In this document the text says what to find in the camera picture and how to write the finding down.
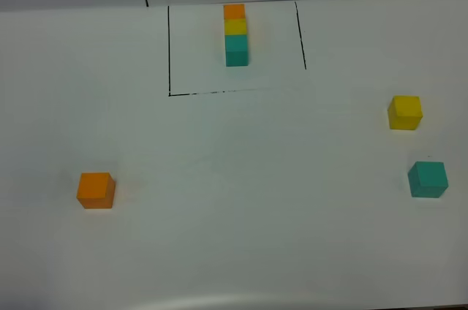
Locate yellow template block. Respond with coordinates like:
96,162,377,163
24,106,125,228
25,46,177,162
224,18,247,36

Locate teal template block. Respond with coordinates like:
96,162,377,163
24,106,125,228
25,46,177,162
224,34,249,67

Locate orange template block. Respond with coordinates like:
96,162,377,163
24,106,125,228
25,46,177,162
223,4,246,20

